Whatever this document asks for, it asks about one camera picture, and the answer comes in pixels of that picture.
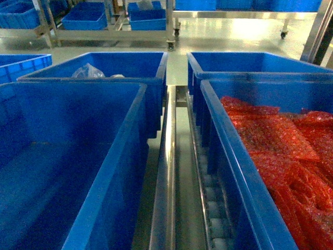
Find blue bin with clear bag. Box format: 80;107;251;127
17;52;168;139

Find blue plastic bin rear right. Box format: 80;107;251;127
187;52;332;126

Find empty blue plastic bin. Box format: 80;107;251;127
1;82;149;249

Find blue bin with red bags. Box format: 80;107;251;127
198;80;332;249

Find clear plastic bag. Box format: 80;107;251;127
71;63;105;79

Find red bubble wrap bags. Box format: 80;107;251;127
221;96;332;249

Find steel roller rail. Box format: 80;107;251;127
149;85;233;249

